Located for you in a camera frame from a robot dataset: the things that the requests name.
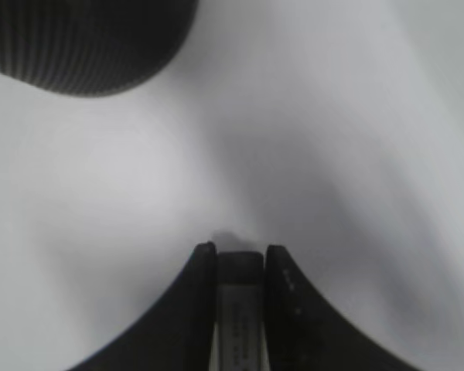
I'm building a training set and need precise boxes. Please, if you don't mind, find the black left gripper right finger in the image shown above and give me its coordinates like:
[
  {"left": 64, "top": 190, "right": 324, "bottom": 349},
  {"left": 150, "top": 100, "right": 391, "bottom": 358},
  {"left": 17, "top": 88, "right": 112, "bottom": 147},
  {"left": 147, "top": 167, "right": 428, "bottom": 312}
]
[{"left": 264, "top": 245, "right": 414, "bottom": 371}]

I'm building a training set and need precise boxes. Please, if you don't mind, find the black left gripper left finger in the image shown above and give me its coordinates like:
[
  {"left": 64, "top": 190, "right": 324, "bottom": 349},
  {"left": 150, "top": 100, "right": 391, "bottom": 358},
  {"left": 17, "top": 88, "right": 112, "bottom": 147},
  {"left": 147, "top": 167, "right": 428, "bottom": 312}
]
[{"left": 73, "top": 242, "right": 217, "bottom": 370}]

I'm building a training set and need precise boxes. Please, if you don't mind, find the grey white eraser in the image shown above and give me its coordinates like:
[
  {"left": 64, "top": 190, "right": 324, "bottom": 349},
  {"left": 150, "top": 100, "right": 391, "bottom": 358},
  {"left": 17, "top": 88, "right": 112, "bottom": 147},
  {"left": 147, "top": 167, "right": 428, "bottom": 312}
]
[{"left": 209, "top": 251, "right": 269, "bottom": 371}]

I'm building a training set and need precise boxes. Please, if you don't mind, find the black mesh pen holder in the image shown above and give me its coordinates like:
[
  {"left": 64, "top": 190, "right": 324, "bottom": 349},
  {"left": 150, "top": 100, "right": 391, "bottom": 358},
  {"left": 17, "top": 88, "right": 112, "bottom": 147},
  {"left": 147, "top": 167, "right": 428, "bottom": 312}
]
[{"left": 0, "top": 0, "right": 198, "bottom": 97}]

